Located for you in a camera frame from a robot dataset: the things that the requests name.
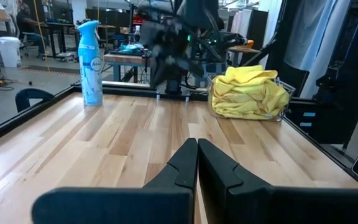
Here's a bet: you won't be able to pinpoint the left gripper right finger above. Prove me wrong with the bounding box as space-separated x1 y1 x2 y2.
198 138 358 224

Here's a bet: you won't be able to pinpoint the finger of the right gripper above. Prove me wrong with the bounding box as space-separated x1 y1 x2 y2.
172 55 205 78
149 57 171 90

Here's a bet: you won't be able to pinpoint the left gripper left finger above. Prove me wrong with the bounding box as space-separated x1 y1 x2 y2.
31 138 198 224

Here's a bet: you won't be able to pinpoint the wooden table with blue legs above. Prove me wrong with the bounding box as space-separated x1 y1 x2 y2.
103 52 155 84

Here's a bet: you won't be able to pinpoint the teal cloth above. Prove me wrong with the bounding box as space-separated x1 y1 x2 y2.
116 42 145 57

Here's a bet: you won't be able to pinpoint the round wooden table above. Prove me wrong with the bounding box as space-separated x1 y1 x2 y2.
227 39 263 68

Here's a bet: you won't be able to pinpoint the light blue air freshener bottle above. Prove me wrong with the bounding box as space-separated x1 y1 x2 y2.
76 20 104 107

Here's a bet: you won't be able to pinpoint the white hanging garments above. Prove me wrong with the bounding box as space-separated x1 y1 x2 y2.
230 8 258 40

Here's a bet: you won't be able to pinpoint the black box with blue labels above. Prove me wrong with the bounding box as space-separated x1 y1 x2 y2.
286 98 351 146

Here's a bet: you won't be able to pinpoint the clear glass basket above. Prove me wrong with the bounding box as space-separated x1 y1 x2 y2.
206 71 296 123

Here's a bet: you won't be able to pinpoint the black desk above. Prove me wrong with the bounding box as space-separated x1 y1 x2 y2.
44 21 81 60

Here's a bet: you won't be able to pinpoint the white hanging curtain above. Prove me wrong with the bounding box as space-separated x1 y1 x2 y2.
283 0 352 100

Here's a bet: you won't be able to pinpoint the dark blue chair back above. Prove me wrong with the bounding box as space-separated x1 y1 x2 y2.
14 88 56 113

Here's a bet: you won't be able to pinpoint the person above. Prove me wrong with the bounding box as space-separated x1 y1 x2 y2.
16 2 48 60

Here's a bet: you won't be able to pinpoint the white trash bin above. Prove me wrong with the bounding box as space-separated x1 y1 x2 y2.
0 36 22 68

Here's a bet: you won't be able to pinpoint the yellow hanging cable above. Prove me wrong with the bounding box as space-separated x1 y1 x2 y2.
32 0 52 73

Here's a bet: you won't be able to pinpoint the black aluminium table frame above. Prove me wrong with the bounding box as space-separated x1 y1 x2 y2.
0 0 358 187

